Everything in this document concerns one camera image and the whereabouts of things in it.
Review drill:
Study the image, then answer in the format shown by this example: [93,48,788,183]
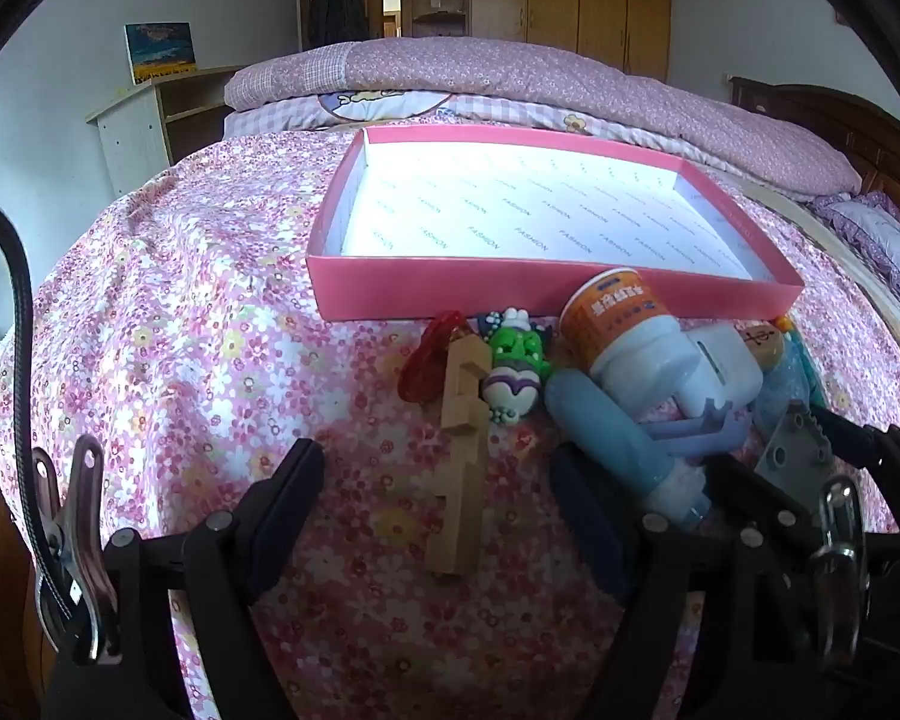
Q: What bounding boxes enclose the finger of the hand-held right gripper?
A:
[703,456,826,563]
[806,403,900,533]

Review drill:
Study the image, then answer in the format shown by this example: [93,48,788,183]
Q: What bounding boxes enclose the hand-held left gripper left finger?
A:
[105,436,327,720]

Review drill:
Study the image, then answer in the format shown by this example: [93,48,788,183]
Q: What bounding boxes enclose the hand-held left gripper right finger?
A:
[549,442,863,720]

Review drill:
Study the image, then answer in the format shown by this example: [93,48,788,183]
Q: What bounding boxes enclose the grey plastic plate with holes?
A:
[754,399,833,500]

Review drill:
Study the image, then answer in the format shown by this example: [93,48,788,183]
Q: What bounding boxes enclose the blue translucent plastic case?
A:
[754,330,826,436]

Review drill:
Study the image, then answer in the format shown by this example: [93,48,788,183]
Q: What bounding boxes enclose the light blue tube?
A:
[546,369,713,537]

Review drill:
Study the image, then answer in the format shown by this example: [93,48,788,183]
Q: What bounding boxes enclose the white earbud case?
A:
[675,322,766,421]

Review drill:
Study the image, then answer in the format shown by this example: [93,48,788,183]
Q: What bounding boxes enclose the notched wooden bar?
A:
[422,330,492,578]

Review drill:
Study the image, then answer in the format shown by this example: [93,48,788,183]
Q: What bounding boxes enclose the round wooden chess piece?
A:
[733,321,785,368]

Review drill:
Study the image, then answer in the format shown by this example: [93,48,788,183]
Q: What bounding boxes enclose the green lighter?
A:
[769,313,826,410]

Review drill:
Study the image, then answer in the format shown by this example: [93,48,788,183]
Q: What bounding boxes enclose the red plastic charm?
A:
[397,309,466,406]

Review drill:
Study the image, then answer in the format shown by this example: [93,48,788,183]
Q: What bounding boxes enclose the green and white toy figure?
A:
[474,306,556,428]

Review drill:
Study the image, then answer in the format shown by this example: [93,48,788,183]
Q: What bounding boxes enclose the white bottle with orange label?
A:
[557,268,702,413]

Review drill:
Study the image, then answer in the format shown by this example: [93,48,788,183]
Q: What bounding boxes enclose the pink cardboard box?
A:
[305,125,806,323]

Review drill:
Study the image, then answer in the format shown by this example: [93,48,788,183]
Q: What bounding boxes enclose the metal spring clip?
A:
[806,474,867,668]
[30,435,121,665]

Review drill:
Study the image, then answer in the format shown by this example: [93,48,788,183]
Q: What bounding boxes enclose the pink floral bedsheet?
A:
[0,120,900,720]

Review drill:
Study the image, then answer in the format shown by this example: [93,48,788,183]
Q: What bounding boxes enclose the purple floral pillow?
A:
[806,191,900,308]

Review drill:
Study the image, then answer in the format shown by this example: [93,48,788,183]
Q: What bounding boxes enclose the beige patterned mat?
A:
[727,172,900,361]

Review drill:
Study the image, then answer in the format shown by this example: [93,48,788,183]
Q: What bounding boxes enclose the dark wooden headboard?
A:
[729,75,900,218]

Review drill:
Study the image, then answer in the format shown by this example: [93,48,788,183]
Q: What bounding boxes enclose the pink checked cartoon blanket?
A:
[221,90,728,173]

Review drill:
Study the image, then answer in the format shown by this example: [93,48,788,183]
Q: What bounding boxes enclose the white open shelf unit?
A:
[84,64,245,200]

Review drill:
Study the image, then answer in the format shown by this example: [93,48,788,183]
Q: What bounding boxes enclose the folded pink floral quilt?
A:
[223,37,863,196]

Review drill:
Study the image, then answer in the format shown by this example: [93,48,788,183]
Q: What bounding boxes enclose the blue and yellow painting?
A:
[124,21,198,86]

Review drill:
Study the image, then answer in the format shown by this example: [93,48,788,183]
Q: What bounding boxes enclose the hanging dark clothes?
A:
[307,0,368,46]

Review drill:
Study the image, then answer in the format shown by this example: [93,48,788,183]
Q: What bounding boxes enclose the wooden wardrobe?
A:
[469,0,672,80]

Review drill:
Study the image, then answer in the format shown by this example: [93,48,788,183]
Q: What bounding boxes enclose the black braided cable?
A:
[0,193,65,616]

